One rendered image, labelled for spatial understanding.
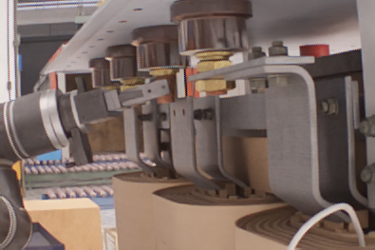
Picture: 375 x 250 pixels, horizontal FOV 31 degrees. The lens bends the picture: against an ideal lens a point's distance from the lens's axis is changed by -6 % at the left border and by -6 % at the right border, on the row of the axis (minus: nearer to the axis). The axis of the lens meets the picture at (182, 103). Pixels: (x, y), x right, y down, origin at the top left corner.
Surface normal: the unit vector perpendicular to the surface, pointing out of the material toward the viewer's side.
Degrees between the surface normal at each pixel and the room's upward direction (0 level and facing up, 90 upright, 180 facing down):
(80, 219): 90
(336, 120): 90
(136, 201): 90
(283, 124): 90
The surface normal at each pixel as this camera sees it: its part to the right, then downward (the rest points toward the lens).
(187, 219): -0.82, 0.04
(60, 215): 0.26, -0.04
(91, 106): -0.08, -0.01
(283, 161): -0.96, 0.05
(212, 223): -0.54, 0.02
